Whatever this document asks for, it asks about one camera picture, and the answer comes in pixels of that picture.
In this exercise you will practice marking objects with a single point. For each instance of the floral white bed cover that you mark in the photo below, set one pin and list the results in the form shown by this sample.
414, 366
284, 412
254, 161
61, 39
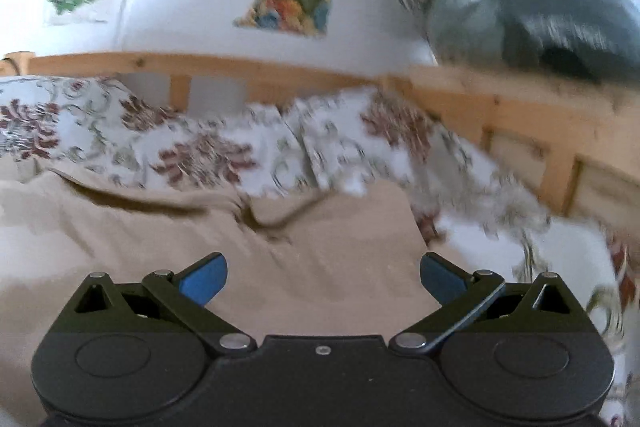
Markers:
466, 208

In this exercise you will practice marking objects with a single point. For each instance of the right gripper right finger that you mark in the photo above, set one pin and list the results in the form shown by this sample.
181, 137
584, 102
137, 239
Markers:
484, 302

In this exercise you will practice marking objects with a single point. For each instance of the beige large garment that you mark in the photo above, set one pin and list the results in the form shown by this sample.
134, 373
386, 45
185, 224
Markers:
311, 264

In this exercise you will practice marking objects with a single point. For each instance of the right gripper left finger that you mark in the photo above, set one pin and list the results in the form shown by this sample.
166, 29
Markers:
165, 312

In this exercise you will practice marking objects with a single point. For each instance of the wooden bed frame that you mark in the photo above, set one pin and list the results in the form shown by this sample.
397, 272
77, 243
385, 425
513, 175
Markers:
577, 144

